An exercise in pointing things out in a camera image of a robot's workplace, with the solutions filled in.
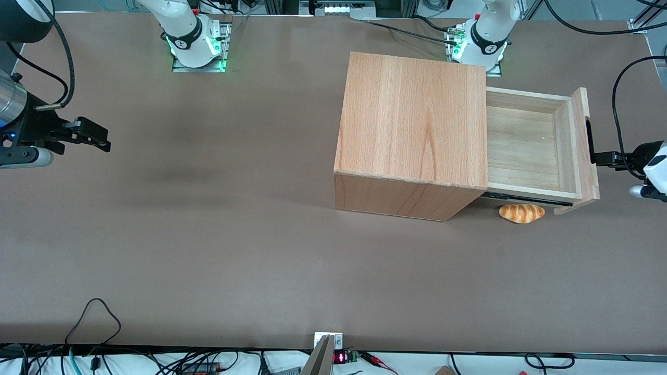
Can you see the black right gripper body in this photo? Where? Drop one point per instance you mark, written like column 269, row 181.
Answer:
column 35, row 127

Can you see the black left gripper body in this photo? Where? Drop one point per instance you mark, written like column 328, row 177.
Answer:
column 621, row 158

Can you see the light wooden drawer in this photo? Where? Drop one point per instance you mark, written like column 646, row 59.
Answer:
column 521, row 151

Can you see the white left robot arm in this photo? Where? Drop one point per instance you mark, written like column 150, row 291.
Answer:
column 490, row 31

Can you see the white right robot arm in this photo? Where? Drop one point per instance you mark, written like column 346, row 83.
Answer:
column 177, row 21

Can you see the orange striped toy bread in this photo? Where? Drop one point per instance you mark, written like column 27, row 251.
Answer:
column 521, row 213

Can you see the light wooden cabinet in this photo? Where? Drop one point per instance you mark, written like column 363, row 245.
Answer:
column 411, row 120

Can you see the black box with red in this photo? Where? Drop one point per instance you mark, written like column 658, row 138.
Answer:
column 200, row 370

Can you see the brown cardboard box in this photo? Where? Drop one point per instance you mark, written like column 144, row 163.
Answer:
column 444, row 371

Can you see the black device with white lights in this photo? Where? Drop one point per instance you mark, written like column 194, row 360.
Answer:
column 338, row 8

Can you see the grey box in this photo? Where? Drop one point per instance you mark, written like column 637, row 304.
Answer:
column 286, row 371

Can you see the red clip leads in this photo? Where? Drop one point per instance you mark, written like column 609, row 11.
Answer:
column 378, row 362

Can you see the beige wooden wedge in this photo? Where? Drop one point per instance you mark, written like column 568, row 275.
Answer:
column 320, row 359

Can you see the red digit display module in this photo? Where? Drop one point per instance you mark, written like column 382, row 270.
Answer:
column 340, row 358

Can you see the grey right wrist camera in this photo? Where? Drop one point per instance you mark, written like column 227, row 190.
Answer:
column 31, row 157

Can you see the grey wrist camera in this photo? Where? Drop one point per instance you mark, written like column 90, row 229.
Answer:
column 31, row 157
column 637, row 191

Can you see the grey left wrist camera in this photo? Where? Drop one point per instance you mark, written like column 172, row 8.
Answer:
column 637, row 191

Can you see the black drawer slide rail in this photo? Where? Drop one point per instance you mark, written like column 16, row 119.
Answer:
column 521, row 198

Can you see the aluminium corner bracket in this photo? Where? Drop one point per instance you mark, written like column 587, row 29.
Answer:
column 638, row 26

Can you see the aluminium frame profile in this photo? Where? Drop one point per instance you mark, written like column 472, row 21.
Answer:
column 531, row 8

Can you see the small silver bracket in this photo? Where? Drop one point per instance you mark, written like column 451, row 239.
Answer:
column 338, row 341

